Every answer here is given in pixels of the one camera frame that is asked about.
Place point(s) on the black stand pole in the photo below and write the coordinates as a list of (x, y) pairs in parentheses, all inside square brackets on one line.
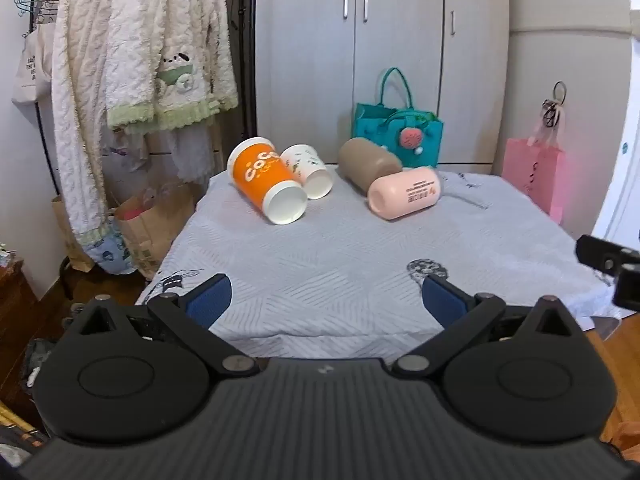
[(243, 50)]

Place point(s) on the brown cup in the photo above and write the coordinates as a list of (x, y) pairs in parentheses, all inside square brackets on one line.
[(365, 160)]

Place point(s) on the teal felt handbag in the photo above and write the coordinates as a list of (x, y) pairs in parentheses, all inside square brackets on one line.
[(372, 122)]

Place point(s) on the pink paper bag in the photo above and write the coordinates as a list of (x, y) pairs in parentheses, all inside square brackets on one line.
[(535, 175)]

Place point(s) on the blue printed cloth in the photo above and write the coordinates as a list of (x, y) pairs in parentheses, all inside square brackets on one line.
[(109, 252)]

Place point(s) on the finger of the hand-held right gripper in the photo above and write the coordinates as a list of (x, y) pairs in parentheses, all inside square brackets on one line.
[(595, 252), (629, 290)]

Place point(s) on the cream fluffy top green trim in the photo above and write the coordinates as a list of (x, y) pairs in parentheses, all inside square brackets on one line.
[(150, 35)]

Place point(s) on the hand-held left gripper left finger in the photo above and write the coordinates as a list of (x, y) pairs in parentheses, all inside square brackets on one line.
[(210, 301)]

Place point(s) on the wooden cabinet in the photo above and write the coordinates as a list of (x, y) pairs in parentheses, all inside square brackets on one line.
[(15, 320)]

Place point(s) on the white fluffy robe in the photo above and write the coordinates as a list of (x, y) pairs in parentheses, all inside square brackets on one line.
[(80, 110)]

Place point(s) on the grey wardrobe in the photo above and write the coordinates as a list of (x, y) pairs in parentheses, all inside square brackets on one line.
[(400, 20)]

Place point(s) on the black clothes rack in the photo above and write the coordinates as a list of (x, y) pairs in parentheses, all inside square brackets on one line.
[(44, 140)]

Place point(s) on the white printed paper cup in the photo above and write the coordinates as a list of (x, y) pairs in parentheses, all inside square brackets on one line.
[(311, 165)]

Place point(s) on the white lace garment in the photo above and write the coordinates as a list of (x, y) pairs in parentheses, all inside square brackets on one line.
[(185, 155)]

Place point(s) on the pink cup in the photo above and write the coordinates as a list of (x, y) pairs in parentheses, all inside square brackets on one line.
[(405, 192)]

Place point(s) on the brown paper bag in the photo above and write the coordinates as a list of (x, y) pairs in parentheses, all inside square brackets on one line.
[(150, 230), (67, 240)]

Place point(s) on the white canvas tote bag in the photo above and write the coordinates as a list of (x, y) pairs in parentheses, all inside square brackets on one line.
[(31, 72)]

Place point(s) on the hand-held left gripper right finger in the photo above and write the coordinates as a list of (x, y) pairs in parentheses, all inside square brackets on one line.
[(444, 301)]

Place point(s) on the orange paper cup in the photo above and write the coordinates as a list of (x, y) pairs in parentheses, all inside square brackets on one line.
[(255, 170)]

